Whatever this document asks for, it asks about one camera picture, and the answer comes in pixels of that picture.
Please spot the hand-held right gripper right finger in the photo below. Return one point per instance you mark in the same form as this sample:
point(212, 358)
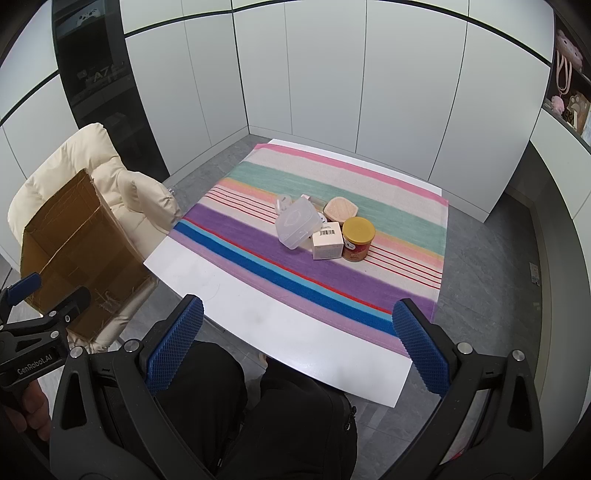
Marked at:
point(422, 350)

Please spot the gold lid can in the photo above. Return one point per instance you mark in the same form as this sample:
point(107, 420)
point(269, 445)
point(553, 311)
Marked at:
point(358, 233)

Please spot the wall outlet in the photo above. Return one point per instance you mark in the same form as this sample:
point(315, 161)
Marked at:
point(534, 272)

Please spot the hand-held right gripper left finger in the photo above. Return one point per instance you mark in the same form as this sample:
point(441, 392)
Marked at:
point(178, 344)

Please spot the white game controller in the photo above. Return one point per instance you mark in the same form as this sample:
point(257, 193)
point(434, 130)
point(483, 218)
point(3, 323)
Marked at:
point(87, 18)

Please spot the small white carton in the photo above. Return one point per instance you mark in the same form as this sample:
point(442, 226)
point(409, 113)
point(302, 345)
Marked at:
point(327, 244)

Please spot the cream padded chair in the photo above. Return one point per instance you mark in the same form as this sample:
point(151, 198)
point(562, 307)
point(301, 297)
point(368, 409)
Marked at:
point(92, 152)

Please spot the pink plush toy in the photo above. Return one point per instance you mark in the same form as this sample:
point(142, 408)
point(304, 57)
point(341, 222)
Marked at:
point(570, 46)

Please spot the person's black pants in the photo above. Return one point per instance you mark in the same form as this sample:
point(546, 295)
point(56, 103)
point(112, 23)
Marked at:
point(277, 429)

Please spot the striped colourful cloth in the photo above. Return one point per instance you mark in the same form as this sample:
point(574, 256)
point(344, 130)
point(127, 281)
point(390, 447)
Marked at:
point(258, 230)

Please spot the small clear plastic item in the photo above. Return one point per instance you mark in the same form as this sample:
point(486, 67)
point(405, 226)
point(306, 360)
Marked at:
point(282, 202)

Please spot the paw print cushion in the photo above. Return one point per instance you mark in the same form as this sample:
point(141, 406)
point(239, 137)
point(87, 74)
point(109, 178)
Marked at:
point(577, 110)

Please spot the translucent plastic container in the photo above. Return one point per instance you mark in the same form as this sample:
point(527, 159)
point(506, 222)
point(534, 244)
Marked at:
point(295, 224)

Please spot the person's left hand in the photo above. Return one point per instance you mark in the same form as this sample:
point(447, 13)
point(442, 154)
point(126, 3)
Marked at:
point(32, 410)

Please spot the cardboard box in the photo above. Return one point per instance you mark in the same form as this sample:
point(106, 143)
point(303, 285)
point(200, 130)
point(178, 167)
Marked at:
point(69, 230)

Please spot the pink compact case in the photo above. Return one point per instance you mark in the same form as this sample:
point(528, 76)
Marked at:
point(340, 208)

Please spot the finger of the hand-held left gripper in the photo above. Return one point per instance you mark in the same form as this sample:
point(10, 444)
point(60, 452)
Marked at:
point(23, 285)
point(71, 304)

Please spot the open wall shelf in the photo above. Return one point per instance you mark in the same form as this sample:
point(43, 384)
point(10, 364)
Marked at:
point(565, 83)

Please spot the dark glass cabinet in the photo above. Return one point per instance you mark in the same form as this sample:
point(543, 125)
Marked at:
point(101, 92)

